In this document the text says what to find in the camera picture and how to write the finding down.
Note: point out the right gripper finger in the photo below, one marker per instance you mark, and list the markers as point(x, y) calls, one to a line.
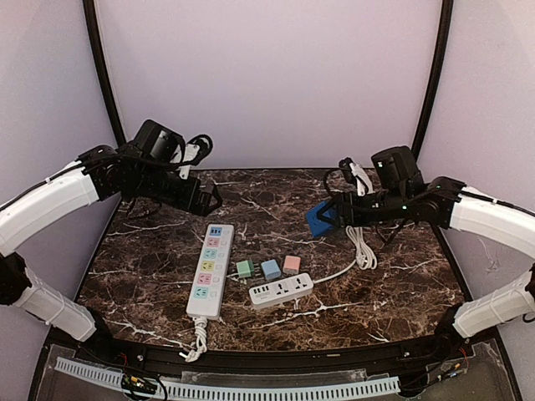
point(328, 219)
point(327, 208)

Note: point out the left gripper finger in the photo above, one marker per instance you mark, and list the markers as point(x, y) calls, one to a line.
point(209, 192)
point(213, 204)

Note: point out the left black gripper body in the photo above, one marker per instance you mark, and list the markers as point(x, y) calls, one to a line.
point(201, 196)

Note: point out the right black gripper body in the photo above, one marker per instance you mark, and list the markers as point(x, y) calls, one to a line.
point(339, 210)

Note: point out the blue cube socket adapter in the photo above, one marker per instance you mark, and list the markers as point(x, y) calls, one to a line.
point(317, 227)

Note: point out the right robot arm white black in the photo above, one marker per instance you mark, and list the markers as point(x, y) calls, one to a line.
point(451, 204)

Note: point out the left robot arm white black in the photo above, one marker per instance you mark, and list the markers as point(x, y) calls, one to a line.
point(131, 171)

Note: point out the pink plug adapter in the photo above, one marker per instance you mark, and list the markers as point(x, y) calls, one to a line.
point(291, 265)

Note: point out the green plug adapter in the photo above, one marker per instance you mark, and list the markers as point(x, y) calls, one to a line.
point(245, 269)

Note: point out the light blue plug adapter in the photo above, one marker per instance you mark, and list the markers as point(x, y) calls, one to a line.
point(271, 269)

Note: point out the long white colourful power strip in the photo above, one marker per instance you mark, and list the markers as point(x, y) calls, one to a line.
point(208, 285)

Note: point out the small white power strip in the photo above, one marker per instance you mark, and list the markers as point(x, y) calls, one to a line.
point(281, 291)

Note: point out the white coiled cable small strip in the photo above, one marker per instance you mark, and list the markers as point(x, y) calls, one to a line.
point(364, 258)

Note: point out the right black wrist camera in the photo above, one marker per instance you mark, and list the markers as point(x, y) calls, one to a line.
point(397, 170)

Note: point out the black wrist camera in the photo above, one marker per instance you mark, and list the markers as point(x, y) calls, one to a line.
point(158, 142)
point(397, 170)

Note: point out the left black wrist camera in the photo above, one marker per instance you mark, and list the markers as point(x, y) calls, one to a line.
point(158, 142)

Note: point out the white cable long strip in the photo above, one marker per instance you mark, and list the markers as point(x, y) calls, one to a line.
point(200, 325)

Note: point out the black front table rail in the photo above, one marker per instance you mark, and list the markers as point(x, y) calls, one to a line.
point(405, 358)

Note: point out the white slotted cable duct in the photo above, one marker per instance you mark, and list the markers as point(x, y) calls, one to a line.
point(173, 390)

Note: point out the left black frame post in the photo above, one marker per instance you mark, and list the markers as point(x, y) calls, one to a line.
point(100, 66)

